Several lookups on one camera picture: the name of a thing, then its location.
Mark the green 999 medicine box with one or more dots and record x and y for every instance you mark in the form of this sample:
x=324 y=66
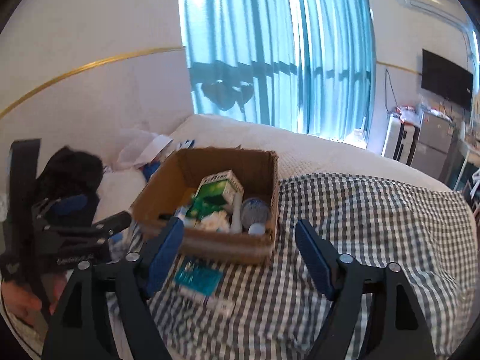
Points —
x=225 y=184

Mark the cream cloth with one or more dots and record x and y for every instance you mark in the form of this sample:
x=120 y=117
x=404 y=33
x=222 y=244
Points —
x=218 y=222

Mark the checkered blanket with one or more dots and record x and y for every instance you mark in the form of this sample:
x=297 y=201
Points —
x=277 y=312

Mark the teal blister pack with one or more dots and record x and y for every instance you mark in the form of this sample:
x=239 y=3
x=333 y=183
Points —
x=198 y=276

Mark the black garment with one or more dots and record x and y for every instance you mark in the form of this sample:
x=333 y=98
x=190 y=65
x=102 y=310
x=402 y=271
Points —
x=70 y=180

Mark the silver mini fridge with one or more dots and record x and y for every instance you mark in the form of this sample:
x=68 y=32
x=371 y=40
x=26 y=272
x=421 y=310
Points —
x=433 y=142

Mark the left hand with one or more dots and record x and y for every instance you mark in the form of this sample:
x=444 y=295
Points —
x=23 y=304

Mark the white blue glove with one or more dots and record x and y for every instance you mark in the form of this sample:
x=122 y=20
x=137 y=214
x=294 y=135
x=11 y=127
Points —
x=149 y=169

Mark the clear water bottle blue cap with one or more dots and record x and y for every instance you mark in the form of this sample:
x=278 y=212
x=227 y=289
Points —
x=118 y=245

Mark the white plastic bag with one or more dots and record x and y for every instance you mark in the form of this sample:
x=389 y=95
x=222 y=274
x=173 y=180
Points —
x=138 y=148

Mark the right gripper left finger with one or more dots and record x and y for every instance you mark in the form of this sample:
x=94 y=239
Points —
x=80 y=327

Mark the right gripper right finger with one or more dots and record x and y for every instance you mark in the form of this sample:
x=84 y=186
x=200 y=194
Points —
x=396 y=326

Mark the scissors with translucent sheath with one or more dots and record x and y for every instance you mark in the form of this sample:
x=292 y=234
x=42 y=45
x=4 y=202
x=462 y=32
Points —
x=236 y=224

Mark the air conditioner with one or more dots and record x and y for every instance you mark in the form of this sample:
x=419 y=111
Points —
x=445 y=10

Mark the white ointment tube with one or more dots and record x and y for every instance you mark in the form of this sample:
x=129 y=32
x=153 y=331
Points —
x=219 y=305

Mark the brown cardboard box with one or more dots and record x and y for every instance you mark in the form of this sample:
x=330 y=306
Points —
x=176 y=182

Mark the white cylindrical bottle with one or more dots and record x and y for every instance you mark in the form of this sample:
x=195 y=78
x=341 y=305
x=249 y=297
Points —
x=257 y=229

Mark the clear jar with barcode label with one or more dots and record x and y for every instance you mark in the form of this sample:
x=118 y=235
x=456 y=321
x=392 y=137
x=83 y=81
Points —
x=254 y=211

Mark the green foil packet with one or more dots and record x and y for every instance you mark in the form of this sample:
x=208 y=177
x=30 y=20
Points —
x=201 y=206

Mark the white suitcase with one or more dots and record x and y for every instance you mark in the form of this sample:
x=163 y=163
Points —
x=400 y=140

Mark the teal curtain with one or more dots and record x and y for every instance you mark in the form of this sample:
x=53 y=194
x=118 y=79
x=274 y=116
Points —
x=306 y=66

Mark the black wall television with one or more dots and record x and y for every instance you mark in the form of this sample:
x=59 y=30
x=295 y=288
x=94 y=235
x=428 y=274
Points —
x=447 y=79

